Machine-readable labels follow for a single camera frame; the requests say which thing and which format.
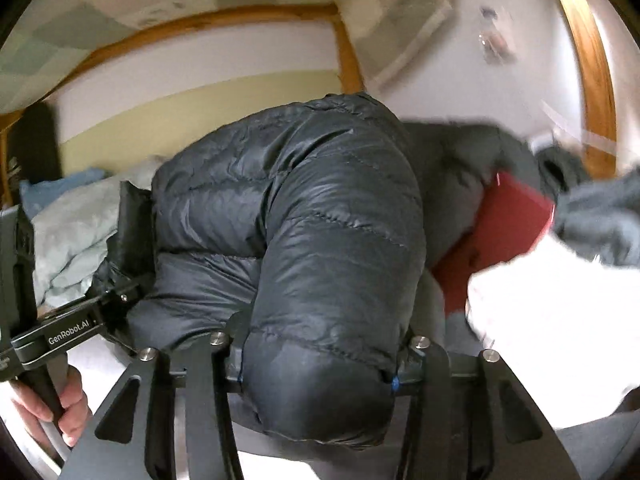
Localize black printed bag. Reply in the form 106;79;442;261
10;105;63;211

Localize blue pillow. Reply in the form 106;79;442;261
20;167;108;216

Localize black garment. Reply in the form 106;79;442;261
532;145;593;201

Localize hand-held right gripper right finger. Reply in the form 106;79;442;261
387;332;581;480

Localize cream blanket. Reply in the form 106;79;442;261
465;232;640;416

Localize person's left hand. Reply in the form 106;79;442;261
10;362;91;448

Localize grey garment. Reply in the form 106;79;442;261
550;170;640;266

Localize small wall ornament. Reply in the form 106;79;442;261
477;5;518;66

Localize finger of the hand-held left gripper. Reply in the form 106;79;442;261
92;180;157;311

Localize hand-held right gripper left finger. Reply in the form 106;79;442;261
60;310;251;480

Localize dark puffer jacket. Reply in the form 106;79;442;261
95;92;556;453

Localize red cloth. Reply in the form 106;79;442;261
432;170;556;316

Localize translucent plastic sheet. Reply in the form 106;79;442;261
342;0;456;91

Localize light grey-blue duvet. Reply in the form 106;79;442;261
32;160;166;306

